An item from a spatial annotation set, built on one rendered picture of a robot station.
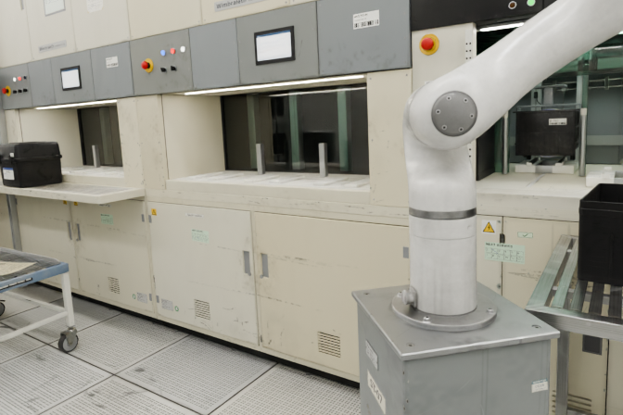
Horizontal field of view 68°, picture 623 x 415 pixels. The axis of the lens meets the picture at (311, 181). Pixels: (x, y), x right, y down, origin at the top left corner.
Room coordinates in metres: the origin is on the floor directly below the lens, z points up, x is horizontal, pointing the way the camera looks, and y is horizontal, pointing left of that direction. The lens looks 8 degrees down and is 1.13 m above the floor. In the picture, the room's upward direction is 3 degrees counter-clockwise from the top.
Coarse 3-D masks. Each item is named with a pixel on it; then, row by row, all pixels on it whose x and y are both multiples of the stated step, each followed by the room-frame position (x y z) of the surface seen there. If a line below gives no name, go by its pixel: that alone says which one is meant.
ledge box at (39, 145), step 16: (0, 144) 2.82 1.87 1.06; (16, 144) 2.68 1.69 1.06; (32, 144) 2.74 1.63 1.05; (48, 144) 2.80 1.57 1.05; (0, 160) 2.77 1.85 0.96; (16, 160) 2.65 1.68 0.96; (32, 160) 2.71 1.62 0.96; (48, 160) 2.79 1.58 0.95; (16, 176) 2.68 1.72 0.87; (32, 176) 2.72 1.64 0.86; (48, 176) 2.79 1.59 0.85
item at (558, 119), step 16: (544, 96) 1.90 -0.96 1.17; (528, 112) 1.86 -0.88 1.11; (544, 112) 1.83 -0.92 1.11; (560, 112) 1.80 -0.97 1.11; (576, 112) 1.77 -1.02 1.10; (528, 128) 1.86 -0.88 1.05; (544, 128) 1.83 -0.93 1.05; (560, 128) 1.80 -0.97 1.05; (576, 128) 1.78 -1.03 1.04; (528, 144) 1.86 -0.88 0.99; (544, 144) 1.82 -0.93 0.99; (560, 144) 1.79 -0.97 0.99; (576, 144) 1.78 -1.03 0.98; (560, 160) 1.85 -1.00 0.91
